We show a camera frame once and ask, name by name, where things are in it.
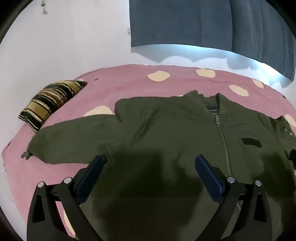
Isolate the blue curtain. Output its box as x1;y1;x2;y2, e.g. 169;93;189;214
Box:
129;0;296;82

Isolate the olive green zip jacket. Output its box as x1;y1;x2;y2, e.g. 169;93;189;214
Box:
21;90;296;241

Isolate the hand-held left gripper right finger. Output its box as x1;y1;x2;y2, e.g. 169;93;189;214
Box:
195;155;278;241

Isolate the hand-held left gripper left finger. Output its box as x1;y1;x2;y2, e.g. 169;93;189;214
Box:
26;155;108;241

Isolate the striped yellow black pillow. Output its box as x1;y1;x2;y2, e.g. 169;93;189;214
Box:
18;80;88;133

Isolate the pink spotted bed sheet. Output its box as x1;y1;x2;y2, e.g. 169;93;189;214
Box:
1;64;296;241

